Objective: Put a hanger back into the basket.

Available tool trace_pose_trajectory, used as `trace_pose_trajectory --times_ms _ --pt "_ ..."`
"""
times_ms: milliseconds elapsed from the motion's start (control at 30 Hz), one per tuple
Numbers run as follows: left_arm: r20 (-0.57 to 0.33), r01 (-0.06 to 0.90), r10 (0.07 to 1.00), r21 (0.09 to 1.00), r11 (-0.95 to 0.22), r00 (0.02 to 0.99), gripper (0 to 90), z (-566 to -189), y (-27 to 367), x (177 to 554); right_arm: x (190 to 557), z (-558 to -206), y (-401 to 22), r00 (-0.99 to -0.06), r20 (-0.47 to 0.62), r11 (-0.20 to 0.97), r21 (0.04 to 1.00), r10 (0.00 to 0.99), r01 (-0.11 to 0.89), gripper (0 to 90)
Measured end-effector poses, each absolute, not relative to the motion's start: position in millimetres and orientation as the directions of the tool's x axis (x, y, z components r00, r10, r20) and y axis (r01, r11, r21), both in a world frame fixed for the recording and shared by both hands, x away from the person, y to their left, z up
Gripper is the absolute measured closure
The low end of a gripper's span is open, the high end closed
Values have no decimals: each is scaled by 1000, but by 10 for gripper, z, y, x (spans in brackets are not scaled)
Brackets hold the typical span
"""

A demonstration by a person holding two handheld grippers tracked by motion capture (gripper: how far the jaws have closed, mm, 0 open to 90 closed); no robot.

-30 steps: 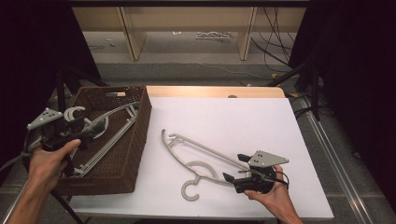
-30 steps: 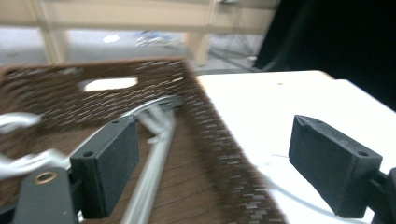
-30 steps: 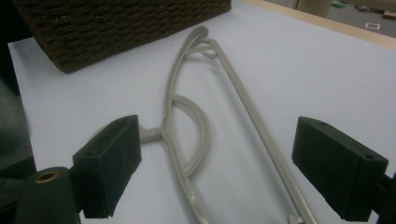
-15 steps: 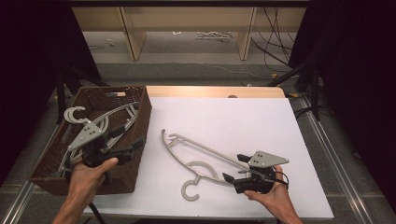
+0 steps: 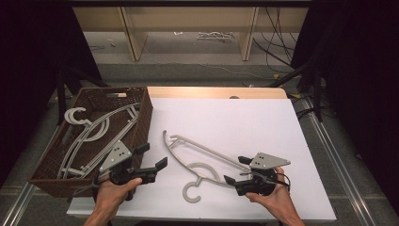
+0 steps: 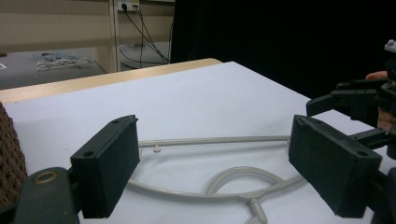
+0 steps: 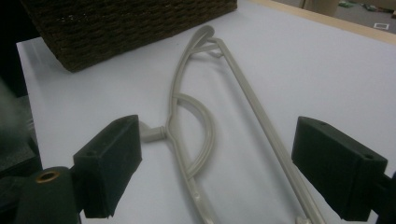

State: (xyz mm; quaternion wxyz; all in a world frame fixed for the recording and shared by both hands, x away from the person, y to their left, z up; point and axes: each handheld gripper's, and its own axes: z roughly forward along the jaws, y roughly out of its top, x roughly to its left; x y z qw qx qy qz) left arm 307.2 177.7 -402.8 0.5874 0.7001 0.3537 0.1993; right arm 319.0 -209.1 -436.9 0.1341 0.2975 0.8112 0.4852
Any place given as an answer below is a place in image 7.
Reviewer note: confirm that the white table cover sheet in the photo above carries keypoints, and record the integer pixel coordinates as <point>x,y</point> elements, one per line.
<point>295,77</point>

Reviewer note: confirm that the beige wooden shelf unit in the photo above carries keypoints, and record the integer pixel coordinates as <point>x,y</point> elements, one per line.
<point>320,6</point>

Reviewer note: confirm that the small white square floor object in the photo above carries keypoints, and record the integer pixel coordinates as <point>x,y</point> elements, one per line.
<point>381,26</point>

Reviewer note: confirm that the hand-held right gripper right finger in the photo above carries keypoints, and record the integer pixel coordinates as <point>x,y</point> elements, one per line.
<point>336,165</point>

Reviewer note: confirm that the grey plastic clothes hanger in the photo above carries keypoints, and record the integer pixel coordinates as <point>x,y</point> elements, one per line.
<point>258,115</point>

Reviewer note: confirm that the brown wicker basket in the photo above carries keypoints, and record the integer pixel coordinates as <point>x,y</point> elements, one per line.
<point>124,28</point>

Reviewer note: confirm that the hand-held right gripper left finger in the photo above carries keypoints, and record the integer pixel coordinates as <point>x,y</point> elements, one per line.
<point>107,161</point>

